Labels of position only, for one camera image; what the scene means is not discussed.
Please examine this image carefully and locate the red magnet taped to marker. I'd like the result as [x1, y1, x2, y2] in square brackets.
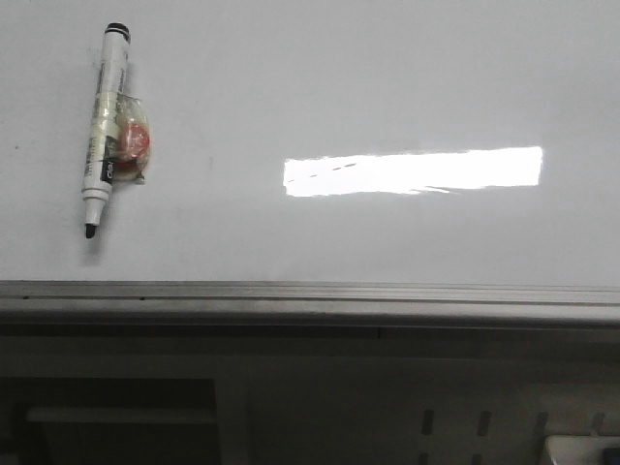
[113, 94, 151, 184]

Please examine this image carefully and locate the aluminium whiteboard frame rail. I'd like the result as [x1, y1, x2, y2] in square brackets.
[1, 280, 619, 328]

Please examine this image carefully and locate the grey perforated panel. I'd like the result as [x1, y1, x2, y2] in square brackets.
[247, 357, 619, 464]

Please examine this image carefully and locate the white whiteboard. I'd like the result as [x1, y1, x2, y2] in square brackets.
[1, 1, 619, 287]

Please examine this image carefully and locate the white black whiteboard marker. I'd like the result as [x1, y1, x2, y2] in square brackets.
[81, 22, 131, 239]

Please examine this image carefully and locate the white tray bottom right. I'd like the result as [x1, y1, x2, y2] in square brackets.
[539, 435, 619, 465]

